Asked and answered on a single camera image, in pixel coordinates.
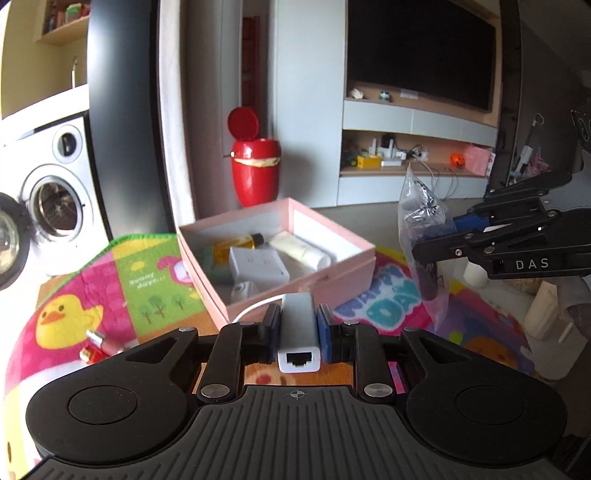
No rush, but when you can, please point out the white router with antennas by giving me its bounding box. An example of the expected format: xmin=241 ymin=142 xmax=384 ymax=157
xmin=369 ymin=134 xmax=403 ymax=168

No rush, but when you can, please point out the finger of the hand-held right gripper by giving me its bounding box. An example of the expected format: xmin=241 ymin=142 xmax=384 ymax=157
xmin=452 ymin=171 xmax=574 ymax=232
xmin=411 ymin=220 xmax=563 ymax=265

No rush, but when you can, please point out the silver network adapter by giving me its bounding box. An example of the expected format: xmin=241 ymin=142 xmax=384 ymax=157
xmin=231 ymin=292 xmax=322 ymax=374

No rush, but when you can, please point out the white wall cabinet unit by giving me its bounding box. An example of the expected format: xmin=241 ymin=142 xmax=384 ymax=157
xmin=339 ymin=0 xmax=502 ymax=207

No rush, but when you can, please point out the red trash bin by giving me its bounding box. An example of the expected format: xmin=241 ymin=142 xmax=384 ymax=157
xmin=227 ymin=106 xmax=282 ymax=208

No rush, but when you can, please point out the white cable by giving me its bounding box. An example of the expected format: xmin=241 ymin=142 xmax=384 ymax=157
xmin=405 ymin=145 xmax=459 ymax=200

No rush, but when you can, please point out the pink storage box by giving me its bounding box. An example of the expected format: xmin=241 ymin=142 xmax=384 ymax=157
xmin=463 ymin=144 xmax=495 ymax=178

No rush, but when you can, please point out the clear plastic bag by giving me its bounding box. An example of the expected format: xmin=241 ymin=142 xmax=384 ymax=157
xmin=398 ymin=164 xmax=457 ymax=324

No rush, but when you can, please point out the colourful printed play mat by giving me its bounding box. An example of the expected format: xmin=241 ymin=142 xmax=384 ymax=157
xmin=0 ymin=233 xmax=555 ymax=480

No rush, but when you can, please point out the white curtain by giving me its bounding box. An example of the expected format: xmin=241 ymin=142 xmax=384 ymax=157
xmin=159 ymin=0 xmax=197 ymax=228

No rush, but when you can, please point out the white cylinder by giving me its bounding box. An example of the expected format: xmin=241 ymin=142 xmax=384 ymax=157
xmin=524 ymin=282 xmax=561 ymax=338

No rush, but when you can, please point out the small white round device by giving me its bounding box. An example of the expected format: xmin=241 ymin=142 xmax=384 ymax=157
xmin=229 ymin=281 xmax=260 ymax=305

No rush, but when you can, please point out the black television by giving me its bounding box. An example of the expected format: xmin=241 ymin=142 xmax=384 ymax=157
xmin=347 ymin=0 xmax=498 ymax=112

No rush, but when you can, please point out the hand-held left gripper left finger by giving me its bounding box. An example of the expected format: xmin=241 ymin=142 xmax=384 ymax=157
xmin=122 ymin=304 xmax=283 ymax=404

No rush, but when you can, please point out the yellow bottle with black cap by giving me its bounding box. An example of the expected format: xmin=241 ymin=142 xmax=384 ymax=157
xmin=212 ymin=233 xmax=265 ymax=259

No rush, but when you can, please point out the wooden wall shelf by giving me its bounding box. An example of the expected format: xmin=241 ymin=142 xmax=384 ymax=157
xmin=34 ymin=0 xmax=91 ymax=45

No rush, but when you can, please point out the white washing machine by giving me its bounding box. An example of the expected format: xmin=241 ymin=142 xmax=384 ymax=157
xmin=0 ymin=85 xmax=112 ymax=291

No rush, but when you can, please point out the pink cardboard box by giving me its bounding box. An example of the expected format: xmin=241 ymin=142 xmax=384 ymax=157
xmin=178 ymin=198 xmax=377 ymax=324

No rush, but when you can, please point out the small white box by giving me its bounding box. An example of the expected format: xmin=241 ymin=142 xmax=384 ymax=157
xmin=228 ymin=246 xmax=291 ymax=283

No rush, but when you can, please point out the white tube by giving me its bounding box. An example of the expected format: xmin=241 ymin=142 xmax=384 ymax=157
xmin=269 ymin=232 xmax=332 ymax=271

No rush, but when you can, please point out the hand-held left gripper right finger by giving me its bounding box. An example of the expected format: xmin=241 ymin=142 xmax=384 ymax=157
xmin=315 ymin=304 xmax=469 ymax=404

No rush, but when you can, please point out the red wall hanging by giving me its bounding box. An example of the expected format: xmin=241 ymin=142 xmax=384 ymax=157
xmin=241 ymin=16 xmax=260 ymax=108

